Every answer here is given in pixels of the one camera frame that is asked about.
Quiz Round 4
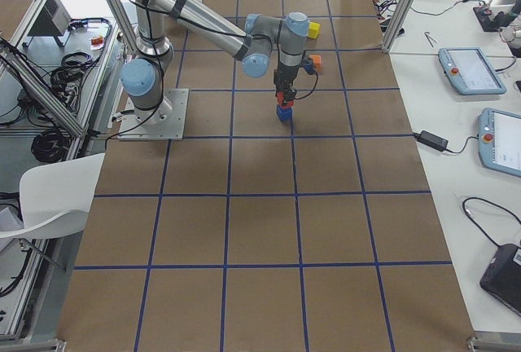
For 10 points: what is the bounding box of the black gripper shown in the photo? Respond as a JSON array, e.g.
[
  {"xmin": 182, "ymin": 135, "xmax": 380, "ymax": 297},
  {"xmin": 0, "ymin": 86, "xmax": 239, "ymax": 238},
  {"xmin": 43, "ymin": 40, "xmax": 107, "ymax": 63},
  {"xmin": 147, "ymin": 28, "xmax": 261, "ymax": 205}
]
[{"xmin": 274, "ymin": 64, "xmax": 300, "ymax": 104}]

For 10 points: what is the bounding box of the red wooden block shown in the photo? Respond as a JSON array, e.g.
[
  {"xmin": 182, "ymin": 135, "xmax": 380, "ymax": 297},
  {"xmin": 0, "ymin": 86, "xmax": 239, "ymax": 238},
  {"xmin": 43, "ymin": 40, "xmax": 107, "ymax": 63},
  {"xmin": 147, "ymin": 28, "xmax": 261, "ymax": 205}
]
[{"xmin": 278, "ymin": 91, "xmax": 293, "ymax": 107}]

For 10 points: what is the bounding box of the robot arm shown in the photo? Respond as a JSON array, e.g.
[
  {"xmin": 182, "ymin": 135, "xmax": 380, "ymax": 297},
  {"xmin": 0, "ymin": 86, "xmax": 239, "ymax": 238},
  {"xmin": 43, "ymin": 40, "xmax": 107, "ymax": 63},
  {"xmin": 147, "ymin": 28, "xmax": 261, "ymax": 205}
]
[{"xmin": 136, "ymin": 0, "xmax": 310, "ymax": 121}]

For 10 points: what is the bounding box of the blue wooden block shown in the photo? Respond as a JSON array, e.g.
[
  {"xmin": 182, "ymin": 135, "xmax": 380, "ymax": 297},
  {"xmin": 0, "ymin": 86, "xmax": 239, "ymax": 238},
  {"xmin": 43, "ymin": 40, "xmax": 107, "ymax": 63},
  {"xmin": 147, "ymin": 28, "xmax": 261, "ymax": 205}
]
[{"xmin": 276, "ymin": 105, "xmax": 293, "ymax": 122}]

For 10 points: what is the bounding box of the orange wooden block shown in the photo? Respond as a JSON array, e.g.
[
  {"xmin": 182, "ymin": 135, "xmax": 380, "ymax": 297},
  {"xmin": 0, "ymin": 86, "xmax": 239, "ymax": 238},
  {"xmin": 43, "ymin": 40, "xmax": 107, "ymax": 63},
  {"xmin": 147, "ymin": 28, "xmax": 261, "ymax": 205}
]
[{"xmin": 309, "ymin": 55, "xmax": 322, "ymax": 74}]

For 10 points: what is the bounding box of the yellow wooden block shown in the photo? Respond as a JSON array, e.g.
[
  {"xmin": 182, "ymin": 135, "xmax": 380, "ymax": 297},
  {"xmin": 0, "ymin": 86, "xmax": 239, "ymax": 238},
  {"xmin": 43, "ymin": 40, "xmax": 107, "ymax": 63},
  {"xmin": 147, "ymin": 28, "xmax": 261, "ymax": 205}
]
[{"xmin": 308, "ymin": 22, "xmax": 321, "ymax": 39}]

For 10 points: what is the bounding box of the black power brick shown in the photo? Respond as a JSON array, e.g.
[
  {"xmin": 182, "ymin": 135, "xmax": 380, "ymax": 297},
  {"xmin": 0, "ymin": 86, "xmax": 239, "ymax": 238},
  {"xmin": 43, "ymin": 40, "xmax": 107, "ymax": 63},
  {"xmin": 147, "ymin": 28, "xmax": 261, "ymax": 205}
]
[{"xmin": 414, "ymin": 130, "xmax": 449, "ymax": 152}]

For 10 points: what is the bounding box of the upper teach pendant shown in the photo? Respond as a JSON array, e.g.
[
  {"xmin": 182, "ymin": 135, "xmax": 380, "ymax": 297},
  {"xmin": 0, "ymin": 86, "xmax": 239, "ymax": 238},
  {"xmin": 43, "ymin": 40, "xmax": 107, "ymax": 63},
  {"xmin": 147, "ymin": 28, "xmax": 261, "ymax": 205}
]
[{"xmin": 438, "ymin": 47, "xmax": 506, "ymax": 95}]

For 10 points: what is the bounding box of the teach pendant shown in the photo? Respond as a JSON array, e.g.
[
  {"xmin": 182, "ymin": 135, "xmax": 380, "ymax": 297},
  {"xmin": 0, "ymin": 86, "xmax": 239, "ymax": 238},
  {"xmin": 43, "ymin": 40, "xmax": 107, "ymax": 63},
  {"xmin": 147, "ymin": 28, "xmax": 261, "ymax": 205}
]
[
  {"xmin": 438, "ymin": 47, "xmax": 506, "ymax": 95},
  {"xmin": 478, "ymin": 108, "xmax": 520, "ymax": 177}
]

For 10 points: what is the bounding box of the lower teach pendant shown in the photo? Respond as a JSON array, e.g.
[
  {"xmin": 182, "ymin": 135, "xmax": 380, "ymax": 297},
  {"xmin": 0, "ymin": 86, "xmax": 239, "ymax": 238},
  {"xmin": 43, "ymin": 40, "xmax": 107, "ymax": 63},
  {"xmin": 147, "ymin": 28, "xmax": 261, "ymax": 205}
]
[{"xmin": 478, "ymin": 108, "xmax": 520, "ymax": 177}]

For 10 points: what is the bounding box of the grey control box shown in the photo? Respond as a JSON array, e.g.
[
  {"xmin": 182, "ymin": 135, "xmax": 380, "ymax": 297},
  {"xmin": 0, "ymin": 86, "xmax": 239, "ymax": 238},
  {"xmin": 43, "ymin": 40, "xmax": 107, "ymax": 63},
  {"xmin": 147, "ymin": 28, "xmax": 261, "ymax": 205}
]
[{"xmin": 28, "ymin": 0, "xmax": 72, "ymax": 47}]

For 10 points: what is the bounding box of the white chair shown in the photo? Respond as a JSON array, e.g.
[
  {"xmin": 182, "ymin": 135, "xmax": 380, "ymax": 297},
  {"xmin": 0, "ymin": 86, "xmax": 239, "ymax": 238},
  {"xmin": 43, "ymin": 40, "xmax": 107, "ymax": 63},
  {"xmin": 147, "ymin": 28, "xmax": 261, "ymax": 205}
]
[{"xmin": 0, "ymin": 152, "xmax": 107, "ymax": 274}]

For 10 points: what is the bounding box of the black device on desk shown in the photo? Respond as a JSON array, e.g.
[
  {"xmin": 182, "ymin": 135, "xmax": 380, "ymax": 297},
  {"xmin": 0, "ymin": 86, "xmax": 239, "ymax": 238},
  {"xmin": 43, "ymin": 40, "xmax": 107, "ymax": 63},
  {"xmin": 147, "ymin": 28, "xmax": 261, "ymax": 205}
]
[{"xmin": 479, "ymin": 244, "xmax": 520, "ymax": 315}]

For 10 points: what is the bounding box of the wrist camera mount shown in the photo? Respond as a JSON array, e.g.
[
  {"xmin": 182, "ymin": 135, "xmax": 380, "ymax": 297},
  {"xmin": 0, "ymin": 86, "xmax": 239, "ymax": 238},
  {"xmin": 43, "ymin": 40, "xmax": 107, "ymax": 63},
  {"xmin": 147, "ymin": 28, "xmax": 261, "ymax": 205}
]
[{"xmin": 301, "ymin": 56, "xmax": 316, "ymax": 75}]

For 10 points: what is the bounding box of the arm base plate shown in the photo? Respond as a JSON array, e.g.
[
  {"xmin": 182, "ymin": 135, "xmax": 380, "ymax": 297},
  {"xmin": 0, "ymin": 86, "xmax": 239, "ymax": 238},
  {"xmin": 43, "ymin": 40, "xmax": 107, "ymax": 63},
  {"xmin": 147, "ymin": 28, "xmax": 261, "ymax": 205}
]
[{"xmin": 117, "ymin": 88, "xmax": 189, "ymax": 141}]

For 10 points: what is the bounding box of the left aluminium frame post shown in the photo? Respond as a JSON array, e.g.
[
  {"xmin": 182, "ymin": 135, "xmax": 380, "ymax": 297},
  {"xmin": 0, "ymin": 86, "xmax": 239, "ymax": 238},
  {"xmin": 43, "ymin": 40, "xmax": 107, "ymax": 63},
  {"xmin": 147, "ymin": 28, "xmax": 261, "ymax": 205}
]
[{"xmin": 106, "ymin": 0, "xmax": 138, "ymax": 55}]

